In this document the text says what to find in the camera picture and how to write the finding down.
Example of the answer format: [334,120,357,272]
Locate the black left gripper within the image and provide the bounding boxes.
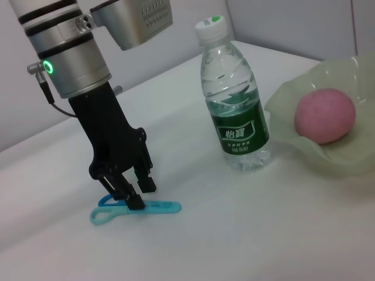
[68,81,157,211]

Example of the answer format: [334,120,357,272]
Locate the blue scissors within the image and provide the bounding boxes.
[88,193,183,226]

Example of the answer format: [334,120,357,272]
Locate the clear green-label water bottle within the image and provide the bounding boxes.
[194,15,273,173]

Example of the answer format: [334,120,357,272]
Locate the pink peach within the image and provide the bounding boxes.
[293,88,357,145]

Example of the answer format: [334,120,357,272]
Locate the green glass fruit bowl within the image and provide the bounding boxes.
[264,52,375,180]

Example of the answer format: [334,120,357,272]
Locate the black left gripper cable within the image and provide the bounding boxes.
[26,62,79,118]

